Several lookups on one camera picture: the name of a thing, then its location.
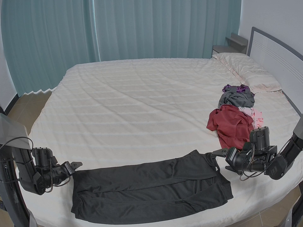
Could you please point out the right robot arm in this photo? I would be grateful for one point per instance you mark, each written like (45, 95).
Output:
(279, 164)

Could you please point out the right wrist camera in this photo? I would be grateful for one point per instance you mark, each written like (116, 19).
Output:
(247, 146)

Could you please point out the purple garment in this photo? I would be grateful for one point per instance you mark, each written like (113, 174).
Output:
(236, 88)

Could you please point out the grey bedside table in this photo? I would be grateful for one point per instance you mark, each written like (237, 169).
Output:
(234, 42)

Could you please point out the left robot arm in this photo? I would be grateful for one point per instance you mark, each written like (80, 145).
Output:
(26, 174)

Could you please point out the dark red shirt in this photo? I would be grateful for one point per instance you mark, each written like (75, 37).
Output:
(229, 124)

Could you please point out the blue-green curtain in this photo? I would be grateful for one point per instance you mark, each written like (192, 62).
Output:
(47, 32)
(165, 20)

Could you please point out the bed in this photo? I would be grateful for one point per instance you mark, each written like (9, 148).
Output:
(130, 98)

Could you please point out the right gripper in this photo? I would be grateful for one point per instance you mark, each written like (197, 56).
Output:
(233, 157)

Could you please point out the cream pillow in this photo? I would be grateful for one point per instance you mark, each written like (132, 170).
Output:
(248, 70)

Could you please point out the grey garment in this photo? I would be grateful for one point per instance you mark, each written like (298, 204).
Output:
(236, 99)

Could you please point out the pink garment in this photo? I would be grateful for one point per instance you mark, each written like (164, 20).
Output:
(256, 117)

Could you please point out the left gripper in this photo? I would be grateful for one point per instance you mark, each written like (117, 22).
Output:
(68, 169)

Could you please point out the black T-shirt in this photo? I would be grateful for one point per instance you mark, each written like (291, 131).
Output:
(142, 190)

